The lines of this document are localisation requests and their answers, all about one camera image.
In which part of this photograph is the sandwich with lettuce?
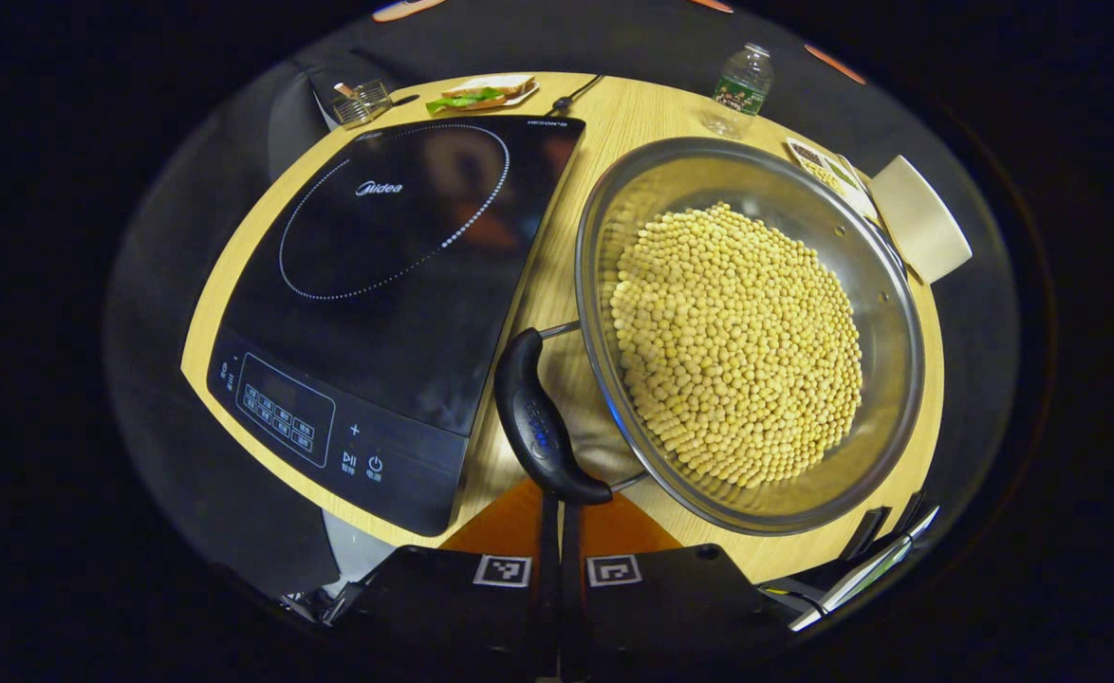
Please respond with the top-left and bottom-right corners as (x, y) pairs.
(424, 76), (537, 115)

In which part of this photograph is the steel pot with black handle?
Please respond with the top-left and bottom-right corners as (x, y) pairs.
(493, 136), (928, 537)

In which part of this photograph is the pile of soybeans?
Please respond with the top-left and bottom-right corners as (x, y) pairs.
(609, 202), (864, 489)

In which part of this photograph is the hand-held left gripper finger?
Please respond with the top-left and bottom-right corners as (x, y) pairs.
(560, 491), (793, 682)
(325, 477), (560, 682)

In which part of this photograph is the black induction cooktop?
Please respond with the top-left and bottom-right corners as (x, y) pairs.
(206, 114), (586, 539)

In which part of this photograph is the clear glass container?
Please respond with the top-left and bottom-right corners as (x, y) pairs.
(332, 79), (395, 129)

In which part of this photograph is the white divided bean tray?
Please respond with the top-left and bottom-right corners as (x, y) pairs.
(785, 138), (881, 224)

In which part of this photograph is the clear plastic water bottle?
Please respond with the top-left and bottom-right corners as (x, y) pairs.
(704, 43), (774, 138)

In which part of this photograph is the black power cable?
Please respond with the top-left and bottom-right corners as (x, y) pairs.
(548, 74), (605, 115)

